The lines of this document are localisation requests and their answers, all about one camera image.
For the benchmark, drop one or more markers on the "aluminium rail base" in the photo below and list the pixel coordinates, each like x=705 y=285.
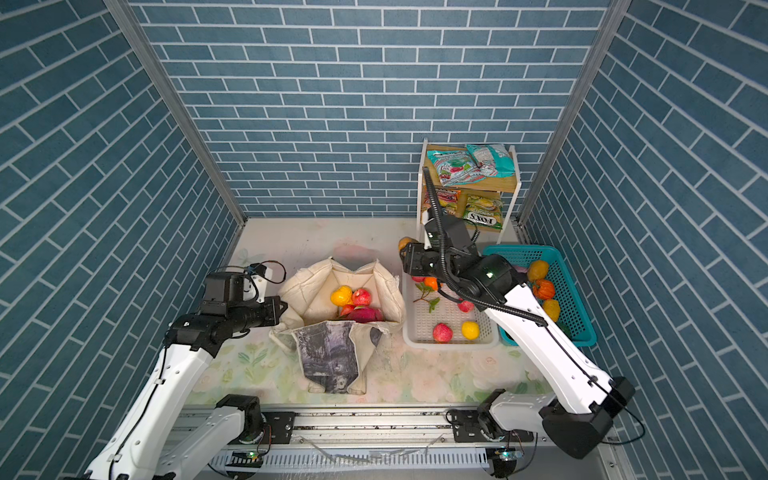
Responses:
x=397 y=424

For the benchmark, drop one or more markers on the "white wooden shelf rack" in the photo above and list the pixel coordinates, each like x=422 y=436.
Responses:
x=507 y=190

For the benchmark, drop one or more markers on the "green leaf twig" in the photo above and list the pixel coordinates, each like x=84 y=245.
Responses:
x=427 y=296

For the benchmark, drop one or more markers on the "brown potato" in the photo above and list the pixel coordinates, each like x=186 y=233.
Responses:
x=404 y=242

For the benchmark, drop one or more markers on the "teal snack bag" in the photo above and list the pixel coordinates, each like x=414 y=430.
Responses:
x=493 y=160

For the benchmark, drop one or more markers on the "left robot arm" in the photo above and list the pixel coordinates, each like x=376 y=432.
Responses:
x=189 y=347

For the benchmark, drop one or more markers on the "yellow mango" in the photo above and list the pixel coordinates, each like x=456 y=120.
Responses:
x=537 y=270

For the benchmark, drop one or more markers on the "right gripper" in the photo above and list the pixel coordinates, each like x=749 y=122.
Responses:
x=412 y=260

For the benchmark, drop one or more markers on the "yellow lemon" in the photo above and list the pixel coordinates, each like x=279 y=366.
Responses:
x=470 y=330

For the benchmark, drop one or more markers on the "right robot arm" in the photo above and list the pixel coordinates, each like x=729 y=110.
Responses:
x=580 y=412

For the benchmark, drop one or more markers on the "teal plastic basket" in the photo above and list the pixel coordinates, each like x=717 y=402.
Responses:
x=573 y=320

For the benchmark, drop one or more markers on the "green Fox's candy bag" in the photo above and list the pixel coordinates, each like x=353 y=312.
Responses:
x=483 y=211

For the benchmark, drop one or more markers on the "pink dragon fruit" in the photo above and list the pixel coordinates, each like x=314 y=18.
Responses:
x=361 y=314

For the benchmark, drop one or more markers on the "red yellow snack bag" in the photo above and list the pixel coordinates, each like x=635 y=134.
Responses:
x=448 y=200

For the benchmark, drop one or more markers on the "white plastic basket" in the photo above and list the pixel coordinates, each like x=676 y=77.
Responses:
x=418 y=324

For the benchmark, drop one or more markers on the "small orange tangerine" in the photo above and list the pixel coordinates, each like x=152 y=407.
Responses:
x=432 y=283

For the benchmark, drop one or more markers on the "yellow bell pepper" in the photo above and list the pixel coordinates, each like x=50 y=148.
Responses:
x=552 y=309

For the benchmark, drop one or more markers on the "red apple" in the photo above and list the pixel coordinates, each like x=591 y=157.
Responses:
x=466 y=306
x=442 y=333
x=361 y=297

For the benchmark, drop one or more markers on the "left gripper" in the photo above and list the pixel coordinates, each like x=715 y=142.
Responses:
x=273 y=314

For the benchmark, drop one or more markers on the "beige canvas grocery bag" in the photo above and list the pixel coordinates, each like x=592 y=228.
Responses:
x=334 y=353

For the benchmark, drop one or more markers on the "orange pumpkin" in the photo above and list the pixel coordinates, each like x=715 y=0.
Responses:
x=544 y=289

